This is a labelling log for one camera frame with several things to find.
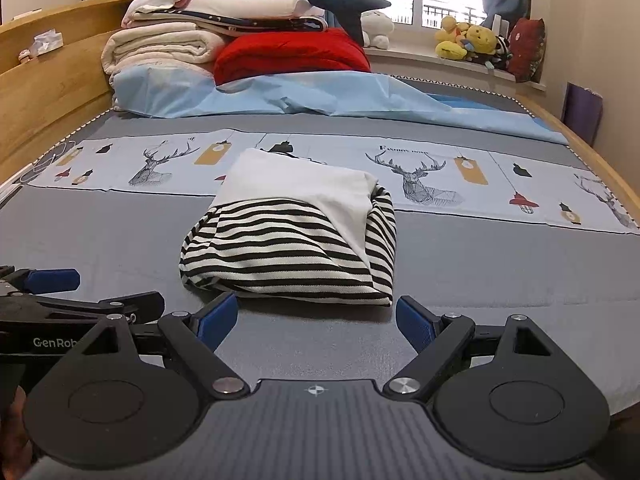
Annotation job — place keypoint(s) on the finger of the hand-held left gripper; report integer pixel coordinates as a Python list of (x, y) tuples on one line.
[(140, 305), (55, 280)]

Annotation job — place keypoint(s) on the black white striped hooded top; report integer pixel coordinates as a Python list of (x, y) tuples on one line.
[(280, 240)]

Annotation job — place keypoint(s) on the white plush toy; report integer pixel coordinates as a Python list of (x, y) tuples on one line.
[(376, 27)]

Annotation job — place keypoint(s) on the yellow bear plush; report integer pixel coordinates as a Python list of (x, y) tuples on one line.
[(481, 39)]

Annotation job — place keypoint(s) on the white quilt with navy trim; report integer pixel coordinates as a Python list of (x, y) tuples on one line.
[(240, 7)]

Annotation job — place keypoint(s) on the printed white table cloth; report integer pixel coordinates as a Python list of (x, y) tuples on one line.
[(55, 95)]

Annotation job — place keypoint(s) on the tissue pack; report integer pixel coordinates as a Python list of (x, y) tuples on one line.
[(47, 41)]

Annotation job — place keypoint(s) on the black white striped plush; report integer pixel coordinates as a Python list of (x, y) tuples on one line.
[(501, 50)]

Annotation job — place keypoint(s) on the white window sill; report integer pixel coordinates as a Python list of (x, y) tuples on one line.
[(425, 60)]

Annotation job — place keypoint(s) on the yellow duck plush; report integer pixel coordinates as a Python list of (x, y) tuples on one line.
[(450, 51)]

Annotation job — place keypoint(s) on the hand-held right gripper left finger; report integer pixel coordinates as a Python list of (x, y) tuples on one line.
[(220, 317)]

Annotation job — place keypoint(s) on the dark red cushion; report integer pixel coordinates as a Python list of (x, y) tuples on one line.
[(525, 50)]

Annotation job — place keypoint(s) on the light blue sheet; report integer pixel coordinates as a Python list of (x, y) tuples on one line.
[(325, 95)]

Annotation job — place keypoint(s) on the red folded blanket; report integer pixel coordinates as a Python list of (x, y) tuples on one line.
[(290, 55)]

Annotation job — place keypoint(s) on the yellow plush toy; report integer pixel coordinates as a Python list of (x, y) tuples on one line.
[(449, 27)]

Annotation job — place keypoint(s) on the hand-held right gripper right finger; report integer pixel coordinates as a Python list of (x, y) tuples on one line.
[(415, 322)]

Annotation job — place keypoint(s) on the person's left hand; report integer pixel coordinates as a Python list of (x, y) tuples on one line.
[(15, 430)]

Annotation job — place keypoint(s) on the cream folded blanket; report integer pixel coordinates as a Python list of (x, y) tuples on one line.
[(155, 50)]

